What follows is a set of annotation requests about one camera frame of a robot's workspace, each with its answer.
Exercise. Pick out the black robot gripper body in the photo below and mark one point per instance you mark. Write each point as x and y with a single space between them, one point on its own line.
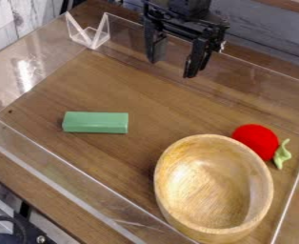
186 19

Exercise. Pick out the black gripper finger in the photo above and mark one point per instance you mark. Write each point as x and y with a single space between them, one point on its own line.
154 41
197 58

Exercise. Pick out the red plush tomato toy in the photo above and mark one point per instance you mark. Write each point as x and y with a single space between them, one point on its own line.
264 142

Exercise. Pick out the green rectangular block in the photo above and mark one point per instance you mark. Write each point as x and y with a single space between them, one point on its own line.
99 122

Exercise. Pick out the wooden bowl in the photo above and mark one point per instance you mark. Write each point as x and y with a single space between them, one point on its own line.
213 188

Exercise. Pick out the clear acrylic corner bracket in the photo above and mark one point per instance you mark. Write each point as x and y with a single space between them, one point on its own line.
87 37

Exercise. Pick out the clear acrylic tray wall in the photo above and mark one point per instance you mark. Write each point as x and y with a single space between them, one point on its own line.
89 180

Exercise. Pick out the black clamp with cable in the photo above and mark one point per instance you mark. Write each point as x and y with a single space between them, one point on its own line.
25 232

